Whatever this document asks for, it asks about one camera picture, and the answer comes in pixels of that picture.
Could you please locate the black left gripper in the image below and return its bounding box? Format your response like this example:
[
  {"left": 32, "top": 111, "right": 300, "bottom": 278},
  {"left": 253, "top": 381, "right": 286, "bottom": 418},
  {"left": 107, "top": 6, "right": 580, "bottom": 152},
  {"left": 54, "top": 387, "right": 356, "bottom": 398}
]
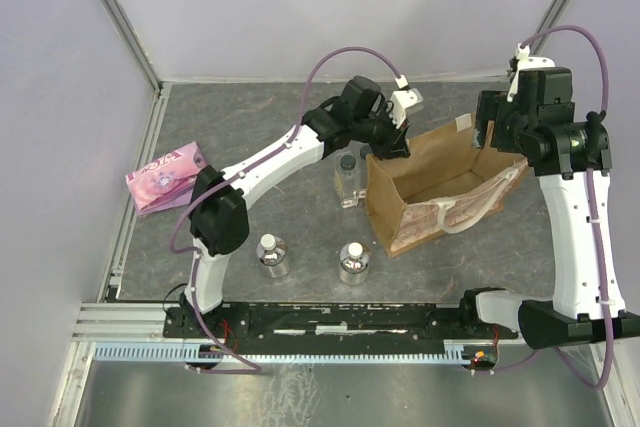
[{"left": 352, "top": 105, "right": 412, "bottom": 163}]

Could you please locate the square bottle dark cap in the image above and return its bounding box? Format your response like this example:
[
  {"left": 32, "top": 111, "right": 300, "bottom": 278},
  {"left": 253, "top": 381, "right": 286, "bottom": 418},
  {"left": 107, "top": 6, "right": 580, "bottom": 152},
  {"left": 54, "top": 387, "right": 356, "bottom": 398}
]
[
  {"left": 358, "top": 144, "right": 372, "bottom": 187},
  {"left": 333, "top": 153, "right": 369, "bottom": 210}
]

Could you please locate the brown canvas tote bag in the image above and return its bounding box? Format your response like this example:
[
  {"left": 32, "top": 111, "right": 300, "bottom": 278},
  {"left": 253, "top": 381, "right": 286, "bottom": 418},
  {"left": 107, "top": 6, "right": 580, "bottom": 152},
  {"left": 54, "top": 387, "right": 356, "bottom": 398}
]
[{"left": 366, "top": 114, "right": 529, "bottom": 258}]

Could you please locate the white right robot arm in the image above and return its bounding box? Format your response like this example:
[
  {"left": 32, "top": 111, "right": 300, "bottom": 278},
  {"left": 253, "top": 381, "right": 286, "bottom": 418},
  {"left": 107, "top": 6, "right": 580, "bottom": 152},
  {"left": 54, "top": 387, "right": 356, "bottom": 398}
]
[{"left": 457, "top": 60, "right": 639, "bottom": 350}]

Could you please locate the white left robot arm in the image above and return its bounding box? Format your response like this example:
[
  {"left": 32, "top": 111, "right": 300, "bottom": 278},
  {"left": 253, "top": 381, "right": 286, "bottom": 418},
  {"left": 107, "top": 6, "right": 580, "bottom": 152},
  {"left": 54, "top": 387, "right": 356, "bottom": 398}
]
[{"left": 185, "top": 76, "right": 423, "bottom": 337}]

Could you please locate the square bottle front dark cap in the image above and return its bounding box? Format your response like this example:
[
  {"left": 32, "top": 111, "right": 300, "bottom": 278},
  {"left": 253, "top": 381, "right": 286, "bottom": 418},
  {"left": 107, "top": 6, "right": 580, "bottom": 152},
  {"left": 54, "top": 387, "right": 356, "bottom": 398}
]
[{"left": 333, "top": 153, "right": 369, "bottom": 210}]

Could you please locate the round clear bottle right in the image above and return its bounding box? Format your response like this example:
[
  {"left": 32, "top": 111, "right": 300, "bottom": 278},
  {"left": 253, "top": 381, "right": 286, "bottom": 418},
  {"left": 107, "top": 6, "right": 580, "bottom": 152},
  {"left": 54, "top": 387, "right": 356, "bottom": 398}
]
[{"left": 339, "top": 242, "right": 370, "bottom": 286}]

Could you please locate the round clear bottle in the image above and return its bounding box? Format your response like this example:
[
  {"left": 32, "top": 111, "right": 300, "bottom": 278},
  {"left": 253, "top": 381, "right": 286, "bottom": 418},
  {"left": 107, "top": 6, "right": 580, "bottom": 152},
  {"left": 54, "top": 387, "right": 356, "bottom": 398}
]
[
  {"left": 256, "top": 234, "right": 290, "bottom": 278},
  {"left": 339, "top": 242, "right": 370, "bottom": 286}
]

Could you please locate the round clear bottle left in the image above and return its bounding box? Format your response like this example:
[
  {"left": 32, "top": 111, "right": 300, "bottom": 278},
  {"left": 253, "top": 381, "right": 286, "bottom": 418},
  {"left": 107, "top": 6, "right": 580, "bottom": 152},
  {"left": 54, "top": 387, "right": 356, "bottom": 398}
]
[{"left": 256, "top": 234, "right": 290, "bottom": 278}]

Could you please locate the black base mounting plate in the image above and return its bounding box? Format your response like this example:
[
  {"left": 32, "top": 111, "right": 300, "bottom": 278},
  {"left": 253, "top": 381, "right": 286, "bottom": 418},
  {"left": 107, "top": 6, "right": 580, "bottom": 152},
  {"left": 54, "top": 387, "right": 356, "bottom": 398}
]
[{"left": 162, "top": 299, "right": 520, "bottom": 356}]

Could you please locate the pink tissue pack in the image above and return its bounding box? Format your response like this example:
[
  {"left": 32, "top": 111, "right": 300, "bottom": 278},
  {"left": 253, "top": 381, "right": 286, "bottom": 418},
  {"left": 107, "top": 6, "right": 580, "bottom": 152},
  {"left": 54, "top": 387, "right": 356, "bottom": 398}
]
[{"left": 125, "top": 142, "right": 208, "bottom": 217}]

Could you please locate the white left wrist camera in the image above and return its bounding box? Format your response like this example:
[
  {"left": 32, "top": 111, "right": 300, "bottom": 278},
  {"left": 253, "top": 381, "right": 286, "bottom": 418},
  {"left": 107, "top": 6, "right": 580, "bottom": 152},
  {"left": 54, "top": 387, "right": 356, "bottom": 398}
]
[{"left": 389, "top": 75, "right": 423, "bottom": 129}]

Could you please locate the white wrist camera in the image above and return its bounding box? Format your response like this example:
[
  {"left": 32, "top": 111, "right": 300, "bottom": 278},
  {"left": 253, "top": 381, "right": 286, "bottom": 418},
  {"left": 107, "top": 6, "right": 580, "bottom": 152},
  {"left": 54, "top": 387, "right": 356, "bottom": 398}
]
[
  {"left": 389, "top": 75, "right": 423, "bottom": 129},
  {"left": 507, "top": 43, "right": 555, "bottom": 102}
]

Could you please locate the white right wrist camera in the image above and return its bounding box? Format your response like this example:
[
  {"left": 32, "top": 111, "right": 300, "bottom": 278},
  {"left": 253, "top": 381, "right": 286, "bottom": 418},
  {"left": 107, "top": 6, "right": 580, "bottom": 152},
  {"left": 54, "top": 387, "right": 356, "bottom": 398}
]
[{"left": 507, "top": 43, "right": 555, "bottom": 102}]

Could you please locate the light blue cable duct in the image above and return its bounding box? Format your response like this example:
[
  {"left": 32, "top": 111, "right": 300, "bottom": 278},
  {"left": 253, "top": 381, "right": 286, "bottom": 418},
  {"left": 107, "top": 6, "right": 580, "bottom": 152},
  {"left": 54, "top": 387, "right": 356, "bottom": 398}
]
[{"left": 93, "top": 338, "right": 489, "bottom": 365}]

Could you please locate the aluminium frame rail front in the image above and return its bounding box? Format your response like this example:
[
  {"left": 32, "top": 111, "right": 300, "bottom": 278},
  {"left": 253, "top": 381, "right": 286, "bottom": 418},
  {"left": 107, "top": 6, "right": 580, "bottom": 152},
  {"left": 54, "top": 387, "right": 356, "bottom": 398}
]
[{"left": 69, "top": 301, "right": 621, "bottom": 346}]

